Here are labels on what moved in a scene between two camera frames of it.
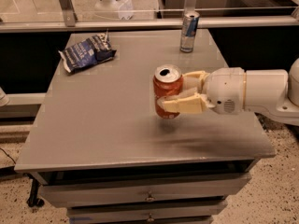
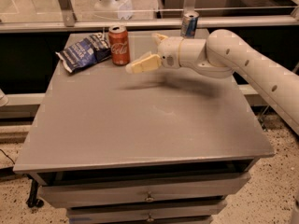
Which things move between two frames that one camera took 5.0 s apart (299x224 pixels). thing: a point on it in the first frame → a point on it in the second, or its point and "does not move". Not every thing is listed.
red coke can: [167, 80] → [120, 45]
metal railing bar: [263, 21] does not move
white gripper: [224, 89] → [168, 50]
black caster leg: [34, 200] does not move
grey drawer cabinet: [103, 155] does not move
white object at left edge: [4, 98] does not move
